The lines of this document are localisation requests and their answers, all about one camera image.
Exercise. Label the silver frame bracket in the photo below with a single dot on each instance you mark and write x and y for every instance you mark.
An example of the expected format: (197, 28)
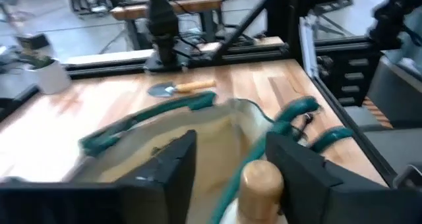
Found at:
(308, 49)

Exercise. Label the black slotted panel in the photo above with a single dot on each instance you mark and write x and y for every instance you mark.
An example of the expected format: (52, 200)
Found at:
(333, 79)

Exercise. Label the white pot with green plant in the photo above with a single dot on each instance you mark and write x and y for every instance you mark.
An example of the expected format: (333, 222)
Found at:
(52, 79)

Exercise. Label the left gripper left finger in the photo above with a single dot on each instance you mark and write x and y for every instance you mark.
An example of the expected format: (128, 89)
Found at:
(115, 204)

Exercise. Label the beige green gardening bag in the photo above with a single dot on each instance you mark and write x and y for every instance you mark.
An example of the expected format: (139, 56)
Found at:
(204, 141)

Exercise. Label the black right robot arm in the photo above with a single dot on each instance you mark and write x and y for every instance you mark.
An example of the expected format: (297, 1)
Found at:
(163, 29)

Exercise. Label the wooden background workbench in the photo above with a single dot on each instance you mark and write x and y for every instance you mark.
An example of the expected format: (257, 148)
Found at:
(194, 3)

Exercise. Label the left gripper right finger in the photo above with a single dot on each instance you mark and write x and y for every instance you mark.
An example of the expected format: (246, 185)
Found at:
(329, 201)

